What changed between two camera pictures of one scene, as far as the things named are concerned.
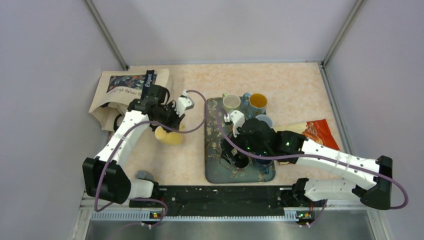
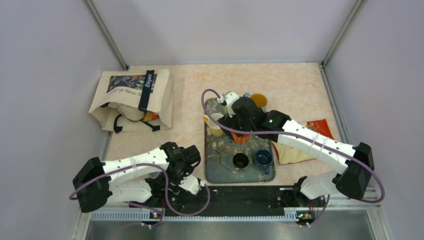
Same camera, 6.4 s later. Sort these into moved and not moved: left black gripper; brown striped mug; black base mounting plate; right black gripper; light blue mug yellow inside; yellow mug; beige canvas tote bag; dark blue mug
Moved: yellow mug; right black gripper; left black gripper
Not moved: dark blue mug; black base mounting plate; light blue mug yellow inside; brown striped mug; beige canvas tote bag
